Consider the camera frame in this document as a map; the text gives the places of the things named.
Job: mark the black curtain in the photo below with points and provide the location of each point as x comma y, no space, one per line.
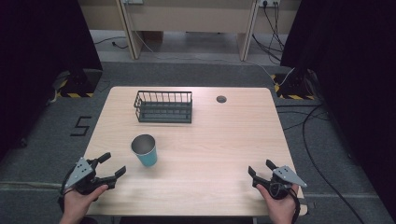
351,77
40,62

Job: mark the white wall socket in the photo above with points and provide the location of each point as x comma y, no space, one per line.
133,1
269,2

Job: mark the person's right hand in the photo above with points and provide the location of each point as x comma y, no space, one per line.
280,207

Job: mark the black stand base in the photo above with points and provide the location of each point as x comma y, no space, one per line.
294,85
77,83

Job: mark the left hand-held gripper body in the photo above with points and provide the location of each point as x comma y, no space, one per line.
83,177

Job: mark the beige desk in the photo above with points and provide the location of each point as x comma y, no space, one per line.
193,28

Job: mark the person's left hand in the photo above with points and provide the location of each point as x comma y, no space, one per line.
80,200

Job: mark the teal metal cup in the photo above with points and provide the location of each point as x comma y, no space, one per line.
144,151

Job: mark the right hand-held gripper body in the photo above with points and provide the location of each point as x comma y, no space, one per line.
281,182

